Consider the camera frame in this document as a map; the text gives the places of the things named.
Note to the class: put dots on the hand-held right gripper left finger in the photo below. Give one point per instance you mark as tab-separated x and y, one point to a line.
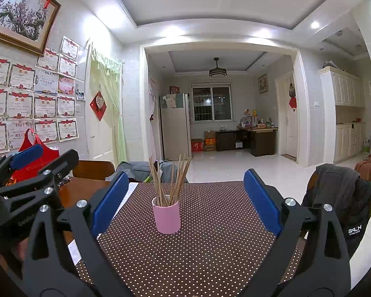
111	201

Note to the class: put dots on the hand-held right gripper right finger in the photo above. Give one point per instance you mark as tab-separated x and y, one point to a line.
261	201

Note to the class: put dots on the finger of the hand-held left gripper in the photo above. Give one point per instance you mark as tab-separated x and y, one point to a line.
27	156
58	170

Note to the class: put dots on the pink cup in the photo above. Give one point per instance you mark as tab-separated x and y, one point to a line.
167	219

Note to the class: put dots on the bunch of wooden chopsticks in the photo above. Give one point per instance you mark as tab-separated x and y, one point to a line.
172	188

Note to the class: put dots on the red paper bag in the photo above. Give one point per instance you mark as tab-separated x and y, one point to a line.
49	156

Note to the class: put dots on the green white striped object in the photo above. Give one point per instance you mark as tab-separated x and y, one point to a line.
147	179

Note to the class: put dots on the dark wooden desk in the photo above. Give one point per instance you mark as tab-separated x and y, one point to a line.
264	142

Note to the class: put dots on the white printed sheet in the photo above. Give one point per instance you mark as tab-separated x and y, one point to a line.
74	252

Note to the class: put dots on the dark low cabinet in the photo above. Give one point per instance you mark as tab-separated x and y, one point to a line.
225	140

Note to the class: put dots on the light green curtain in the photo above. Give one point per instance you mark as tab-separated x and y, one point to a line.
111	123

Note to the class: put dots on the white door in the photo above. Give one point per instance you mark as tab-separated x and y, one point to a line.
286	130

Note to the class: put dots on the orange cardboard box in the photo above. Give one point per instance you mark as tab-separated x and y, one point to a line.
210	144

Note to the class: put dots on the brown polka-dot tablecloth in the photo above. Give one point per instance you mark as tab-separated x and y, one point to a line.
204	253

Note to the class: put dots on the row of small desk items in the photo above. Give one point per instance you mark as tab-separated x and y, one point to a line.
253	120

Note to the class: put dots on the brown cardboard box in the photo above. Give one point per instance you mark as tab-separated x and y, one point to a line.
210	134

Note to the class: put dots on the red cardboard box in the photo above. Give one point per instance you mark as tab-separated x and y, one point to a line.
197	146

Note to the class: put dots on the silver refrigerator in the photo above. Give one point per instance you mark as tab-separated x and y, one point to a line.
173	130

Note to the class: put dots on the red door decoration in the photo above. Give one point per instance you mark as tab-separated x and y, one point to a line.
292	102

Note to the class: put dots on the barred window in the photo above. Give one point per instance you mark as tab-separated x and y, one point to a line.
211	102

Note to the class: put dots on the pink orange cloth bag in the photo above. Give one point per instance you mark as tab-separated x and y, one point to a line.
366	165

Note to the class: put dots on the hanging door figure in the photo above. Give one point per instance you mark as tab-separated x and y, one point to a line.
292	89

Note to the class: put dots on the small framed picture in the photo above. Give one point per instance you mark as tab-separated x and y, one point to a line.
262	83

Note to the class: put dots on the white green packet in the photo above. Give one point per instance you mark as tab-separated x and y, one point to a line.
367	145

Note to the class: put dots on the small dark red box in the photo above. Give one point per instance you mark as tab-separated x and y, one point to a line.
174	89

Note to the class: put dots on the round ceiling lamp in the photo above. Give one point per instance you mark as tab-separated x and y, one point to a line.
218	73

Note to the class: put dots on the white cabinets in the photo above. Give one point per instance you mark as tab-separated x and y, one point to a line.
343	86

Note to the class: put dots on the framed blossom painting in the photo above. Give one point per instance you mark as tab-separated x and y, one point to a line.
21	15

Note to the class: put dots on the grey bundle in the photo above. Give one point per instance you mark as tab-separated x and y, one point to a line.
330	65

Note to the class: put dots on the wall of award certificates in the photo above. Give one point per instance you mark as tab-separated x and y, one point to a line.
43	105

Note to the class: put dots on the red diamond wall decoration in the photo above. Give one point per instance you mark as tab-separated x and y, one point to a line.
98	105

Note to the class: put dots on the small wall photos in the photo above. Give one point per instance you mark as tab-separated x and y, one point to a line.
81	96

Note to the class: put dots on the pink wall hanging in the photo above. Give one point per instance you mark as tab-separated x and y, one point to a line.
153	99

